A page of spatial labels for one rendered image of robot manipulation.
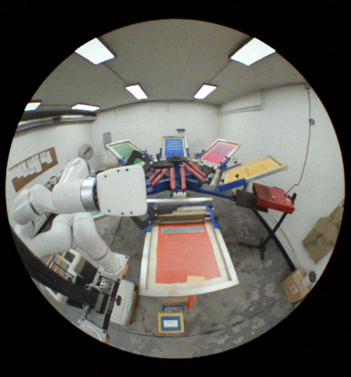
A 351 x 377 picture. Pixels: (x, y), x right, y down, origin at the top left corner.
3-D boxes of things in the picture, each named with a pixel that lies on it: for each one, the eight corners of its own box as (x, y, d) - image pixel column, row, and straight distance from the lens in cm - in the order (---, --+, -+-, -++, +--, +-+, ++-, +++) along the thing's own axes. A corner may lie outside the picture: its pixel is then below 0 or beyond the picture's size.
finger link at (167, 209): (145, 207, 26) (173, 204, 26) (147, 221, 27) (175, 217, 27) (145, 211, 23) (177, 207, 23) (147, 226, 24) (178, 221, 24)
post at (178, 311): (183, 321, 170) (194, 337, 77) (164, 321, 171) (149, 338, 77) (181, 306, 169) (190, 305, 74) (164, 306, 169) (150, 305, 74)
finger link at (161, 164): (140, 156, 26) (169, 155, 27) (141, 170, 25) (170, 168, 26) (140, 152, 23) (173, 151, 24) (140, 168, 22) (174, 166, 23)
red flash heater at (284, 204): (283, 197, 202) (286, 190, 198) (293, 216, 169) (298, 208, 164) (251, 188, 178) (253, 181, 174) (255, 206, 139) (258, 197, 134)
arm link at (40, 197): (32, 182, 45) (85, 156, 38) (51, 212, 49) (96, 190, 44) (24, 198, 38) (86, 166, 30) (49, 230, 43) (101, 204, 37)
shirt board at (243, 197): (261, 200, 188) (263, 195, 185) (265, 217, 156) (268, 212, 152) (181, 181, 189) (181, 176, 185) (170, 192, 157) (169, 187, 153)
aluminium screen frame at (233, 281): (236, 284, 83) (239, 283, 80) (139, 295, 77) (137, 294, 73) (208, 209, 119) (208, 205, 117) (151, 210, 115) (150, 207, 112)
